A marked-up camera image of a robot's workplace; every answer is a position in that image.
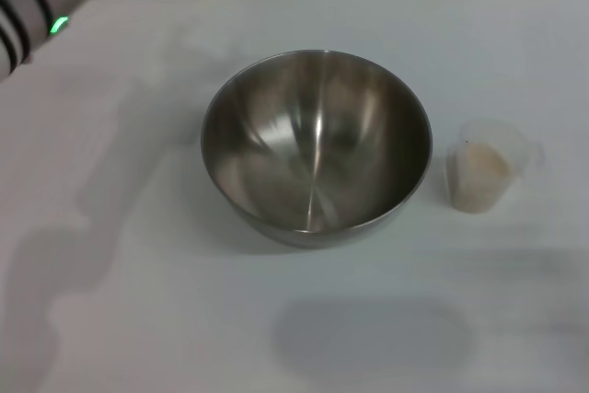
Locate stainless steel mixing bowl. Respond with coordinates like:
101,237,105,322
200,48,433,249

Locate white rice grains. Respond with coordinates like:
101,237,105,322
450,143,512,214

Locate clear plastic measuring cup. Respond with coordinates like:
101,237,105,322
445,119,545,215

